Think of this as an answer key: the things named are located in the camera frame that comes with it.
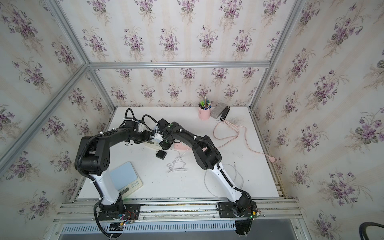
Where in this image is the black chair arc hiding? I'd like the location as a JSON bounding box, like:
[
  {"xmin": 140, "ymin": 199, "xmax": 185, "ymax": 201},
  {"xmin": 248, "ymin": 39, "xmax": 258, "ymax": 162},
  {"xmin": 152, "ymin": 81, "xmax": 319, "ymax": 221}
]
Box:
[{"xmin": 359, "ymin": 222, "xmax": 384, "ymax": 240}]

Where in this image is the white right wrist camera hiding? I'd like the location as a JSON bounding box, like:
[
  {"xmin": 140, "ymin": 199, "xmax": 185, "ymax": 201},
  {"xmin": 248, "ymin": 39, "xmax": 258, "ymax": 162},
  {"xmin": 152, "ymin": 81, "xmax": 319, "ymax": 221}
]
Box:
[{"xmin": 151, "ymin": 129, "xmax": 164, "ymax": 142}]

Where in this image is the pink metal pen bucket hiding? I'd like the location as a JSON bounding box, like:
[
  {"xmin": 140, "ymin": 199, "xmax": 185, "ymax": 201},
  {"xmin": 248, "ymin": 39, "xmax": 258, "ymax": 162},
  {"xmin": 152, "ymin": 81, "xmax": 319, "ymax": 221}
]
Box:
[{"xmin": 199, "ymin": 108, "xmax": 211, "ymax": 121}]

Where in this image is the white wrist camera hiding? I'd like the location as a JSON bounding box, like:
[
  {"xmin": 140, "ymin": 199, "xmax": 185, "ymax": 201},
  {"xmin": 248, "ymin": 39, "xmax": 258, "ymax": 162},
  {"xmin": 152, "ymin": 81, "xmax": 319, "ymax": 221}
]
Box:
[
  {"xmin": 151, "ymin": 129, "xmax": 164, "ymax": 142},
  {"xmin": 138, "ymin": 120, "xmax": 146, "ymax": 133}
]

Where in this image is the thick white USB cable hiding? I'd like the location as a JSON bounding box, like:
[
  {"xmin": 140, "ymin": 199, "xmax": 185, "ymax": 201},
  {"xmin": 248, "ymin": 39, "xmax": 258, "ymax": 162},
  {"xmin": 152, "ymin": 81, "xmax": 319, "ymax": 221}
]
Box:
[{"xmin": 166, "ymin": 148, "xmax": 193, "ymax": 173}]

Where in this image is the aluminium enclosure frame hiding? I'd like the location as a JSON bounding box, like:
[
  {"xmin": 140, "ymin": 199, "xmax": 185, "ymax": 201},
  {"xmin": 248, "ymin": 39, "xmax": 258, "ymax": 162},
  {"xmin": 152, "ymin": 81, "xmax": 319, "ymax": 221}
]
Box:
[{"xmin": 0, "ymin": 0, "xmax": 310, "ymax": 217}]

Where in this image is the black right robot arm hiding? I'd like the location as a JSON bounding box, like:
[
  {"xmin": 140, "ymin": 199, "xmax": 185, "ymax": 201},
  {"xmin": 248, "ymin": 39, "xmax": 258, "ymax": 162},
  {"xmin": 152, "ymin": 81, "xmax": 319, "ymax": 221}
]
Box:
[{"xmin": 142, "ymin": 114, "xmax": 260, "ymax": 236}]

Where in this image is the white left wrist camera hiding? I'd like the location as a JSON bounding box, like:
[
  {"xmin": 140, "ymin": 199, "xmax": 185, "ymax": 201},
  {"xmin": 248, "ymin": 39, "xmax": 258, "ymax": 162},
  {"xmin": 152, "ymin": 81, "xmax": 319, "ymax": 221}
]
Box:
[{"xmin": 138, "ymin": 120, "xmax": 146, "ymax": 133}]

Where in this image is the pens and markers bundle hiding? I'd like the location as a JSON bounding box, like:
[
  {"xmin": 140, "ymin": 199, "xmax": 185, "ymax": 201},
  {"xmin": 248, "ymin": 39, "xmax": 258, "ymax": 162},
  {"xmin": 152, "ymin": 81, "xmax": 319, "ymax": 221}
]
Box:
[{"xmin": 199, "ymin": 97, "xmax": 212, "ymax": 110}]

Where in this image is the thin white USB cable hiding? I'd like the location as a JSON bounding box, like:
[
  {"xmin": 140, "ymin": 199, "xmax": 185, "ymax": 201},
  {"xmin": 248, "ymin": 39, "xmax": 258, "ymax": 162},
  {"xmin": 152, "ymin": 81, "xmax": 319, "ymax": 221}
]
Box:
[{"xmin": 203, "ymin": 161, "xmax": 244, "ymax": 199}]

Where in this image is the black stapler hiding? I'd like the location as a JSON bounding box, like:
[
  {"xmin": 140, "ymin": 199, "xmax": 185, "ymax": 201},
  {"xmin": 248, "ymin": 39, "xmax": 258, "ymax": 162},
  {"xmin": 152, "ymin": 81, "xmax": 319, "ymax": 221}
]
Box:
[{"xmin": 220, "ymin": 106, "xmax": 230, "ymax": 121}]

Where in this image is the pink power strip cord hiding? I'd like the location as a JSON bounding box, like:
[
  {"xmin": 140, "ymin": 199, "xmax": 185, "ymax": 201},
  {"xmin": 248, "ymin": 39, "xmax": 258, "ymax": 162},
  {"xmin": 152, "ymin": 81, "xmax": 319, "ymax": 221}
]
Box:
[{"xmin": 212, "ymin": 119, "xmax": 277, "ymax": 163}]

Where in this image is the black USB charger adapter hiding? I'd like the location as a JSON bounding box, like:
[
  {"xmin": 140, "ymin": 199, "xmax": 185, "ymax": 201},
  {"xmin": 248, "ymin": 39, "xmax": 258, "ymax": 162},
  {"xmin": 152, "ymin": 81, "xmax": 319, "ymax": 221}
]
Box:
[{"xmin": 156, "ymin": 150, "xmax": 167, "ymax": 160}]

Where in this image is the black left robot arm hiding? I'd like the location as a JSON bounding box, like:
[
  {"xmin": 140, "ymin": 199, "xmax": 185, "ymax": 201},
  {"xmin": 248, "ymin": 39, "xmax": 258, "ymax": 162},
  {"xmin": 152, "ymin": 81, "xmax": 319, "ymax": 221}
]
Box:
[{"xmin": 75, "ymin": 108, "xmax": 152, "ymax": 240}]

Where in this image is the pink power strip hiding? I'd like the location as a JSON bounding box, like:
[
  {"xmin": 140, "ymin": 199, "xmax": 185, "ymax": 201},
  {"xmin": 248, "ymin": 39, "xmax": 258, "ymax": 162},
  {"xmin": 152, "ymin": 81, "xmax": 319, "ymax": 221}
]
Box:
[{"xmin": 174, "ymin": 142, "xmax": 190, "ymax": 150}]

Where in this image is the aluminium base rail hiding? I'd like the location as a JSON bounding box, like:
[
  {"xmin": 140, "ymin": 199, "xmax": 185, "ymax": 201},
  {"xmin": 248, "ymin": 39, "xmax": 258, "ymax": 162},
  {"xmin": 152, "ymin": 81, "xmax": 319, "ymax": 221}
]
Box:
[{"xmin": 44, "ymin": 198, "xmax": 312, "ymax": 240}]

